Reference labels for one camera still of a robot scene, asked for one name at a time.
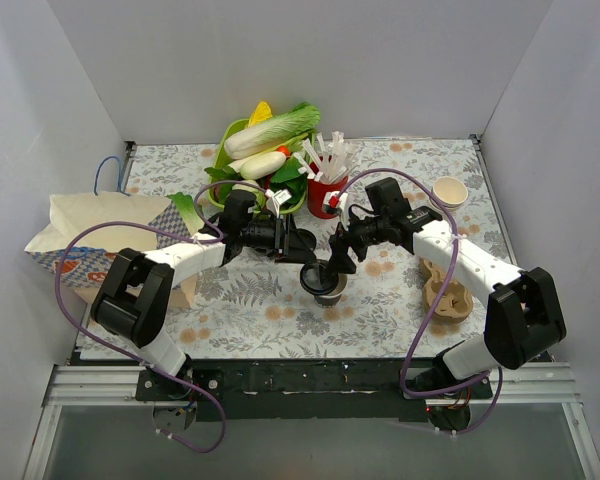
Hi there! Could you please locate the black plastic cup lid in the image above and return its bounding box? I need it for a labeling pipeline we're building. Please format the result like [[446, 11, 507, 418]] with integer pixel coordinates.
[[300, 260, 339, 295]]

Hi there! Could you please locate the black paper coffee cup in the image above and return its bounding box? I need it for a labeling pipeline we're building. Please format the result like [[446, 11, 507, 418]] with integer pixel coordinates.
[[314, 274, 347, 308]]

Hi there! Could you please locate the stack of white paper cups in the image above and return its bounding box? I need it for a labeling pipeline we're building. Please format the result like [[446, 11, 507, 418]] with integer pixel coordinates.
[[432, 176, 469, 210]]

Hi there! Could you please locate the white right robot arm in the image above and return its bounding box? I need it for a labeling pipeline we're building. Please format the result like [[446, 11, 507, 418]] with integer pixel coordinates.
[[322, 178, 566, 398]]

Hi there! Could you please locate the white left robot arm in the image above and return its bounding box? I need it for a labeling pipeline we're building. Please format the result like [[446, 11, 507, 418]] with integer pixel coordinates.
[[90, 190, 316, 400]]

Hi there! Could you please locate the patterned paper takeout bag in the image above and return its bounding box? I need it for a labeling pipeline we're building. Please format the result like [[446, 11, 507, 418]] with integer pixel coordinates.
[[25, 156, 203, 302]]

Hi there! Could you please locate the stack of black lids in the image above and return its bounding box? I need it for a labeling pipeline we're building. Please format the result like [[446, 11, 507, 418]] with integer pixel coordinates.
[[296, 229, 317, 251]]

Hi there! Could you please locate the floral table mat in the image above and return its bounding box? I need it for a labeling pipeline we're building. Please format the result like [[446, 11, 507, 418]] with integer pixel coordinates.
[[79, 138, 541, 361]]

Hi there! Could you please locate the toy round green cabbage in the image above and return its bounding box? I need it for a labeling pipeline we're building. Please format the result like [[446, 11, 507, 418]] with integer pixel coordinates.
[[232, 180, 266, 203]]

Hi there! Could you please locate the red straw holder cup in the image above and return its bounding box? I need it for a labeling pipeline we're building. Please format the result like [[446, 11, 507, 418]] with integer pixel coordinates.
[[307, 176, 348, 219]]

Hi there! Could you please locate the toy white radish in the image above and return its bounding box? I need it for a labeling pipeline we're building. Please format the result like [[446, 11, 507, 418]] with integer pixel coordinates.
[[240, 151, 287, 180]]

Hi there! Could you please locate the white wrapped straw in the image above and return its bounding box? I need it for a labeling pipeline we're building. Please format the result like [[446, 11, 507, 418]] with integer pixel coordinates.
[[292, 131, 359, 185]]

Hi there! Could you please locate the green vegetable basket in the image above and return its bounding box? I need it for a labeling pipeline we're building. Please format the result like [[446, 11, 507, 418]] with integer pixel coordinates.
[[204, 119, 316, 214]]

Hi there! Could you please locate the toy napa cabbage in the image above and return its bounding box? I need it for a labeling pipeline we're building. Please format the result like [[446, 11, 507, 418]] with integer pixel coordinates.
[[224, 102, 321, 160]]

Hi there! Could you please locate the toy yellow corn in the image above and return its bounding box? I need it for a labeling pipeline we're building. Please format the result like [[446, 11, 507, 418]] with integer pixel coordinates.
[[247, 101, 273, 127]]

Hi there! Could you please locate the brown cardboard cup carrier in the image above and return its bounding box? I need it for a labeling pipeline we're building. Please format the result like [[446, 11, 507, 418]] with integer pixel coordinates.
[[419, 258, 474, 324]]

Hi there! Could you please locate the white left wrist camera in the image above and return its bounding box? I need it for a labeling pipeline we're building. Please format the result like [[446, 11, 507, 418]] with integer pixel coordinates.
[[265, 189, 292, 217]]

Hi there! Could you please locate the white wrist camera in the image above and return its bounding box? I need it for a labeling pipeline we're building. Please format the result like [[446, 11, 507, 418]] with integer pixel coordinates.
[[322, 191, 348, 217], [265, 189, 292, 217]]

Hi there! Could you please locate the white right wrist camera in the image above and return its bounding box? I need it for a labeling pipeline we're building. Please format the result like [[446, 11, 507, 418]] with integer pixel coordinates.
[[322, 191, 348, 217]]

